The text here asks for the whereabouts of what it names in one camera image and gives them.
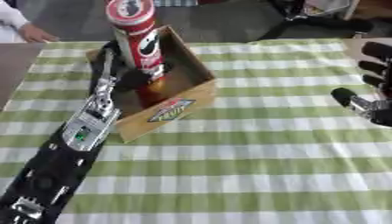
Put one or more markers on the person's forearm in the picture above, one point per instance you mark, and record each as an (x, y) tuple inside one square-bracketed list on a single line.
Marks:
[(10, 17)]

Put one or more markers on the black chair base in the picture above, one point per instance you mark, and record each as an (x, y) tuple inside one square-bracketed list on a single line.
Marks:
[(316, 23)]

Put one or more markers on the red cylindrical snack can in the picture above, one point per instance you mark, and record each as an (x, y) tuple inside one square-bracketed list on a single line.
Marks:
[(139, 35)]

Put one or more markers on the person's hand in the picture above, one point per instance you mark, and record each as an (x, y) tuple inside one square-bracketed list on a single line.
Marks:
[(37, 33)]

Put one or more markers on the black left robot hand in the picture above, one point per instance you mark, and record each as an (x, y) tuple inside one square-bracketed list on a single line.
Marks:
[(101, 67)]

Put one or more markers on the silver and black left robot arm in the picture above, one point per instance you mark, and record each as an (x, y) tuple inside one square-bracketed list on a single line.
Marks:
[(91, 125)]

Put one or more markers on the tan cardboard box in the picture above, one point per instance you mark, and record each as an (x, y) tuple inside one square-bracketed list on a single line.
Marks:
[(176, 87)]

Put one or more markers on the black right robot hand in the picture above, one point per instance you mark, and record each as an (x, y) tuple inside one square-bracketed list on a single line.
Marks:
[(375, 68)]

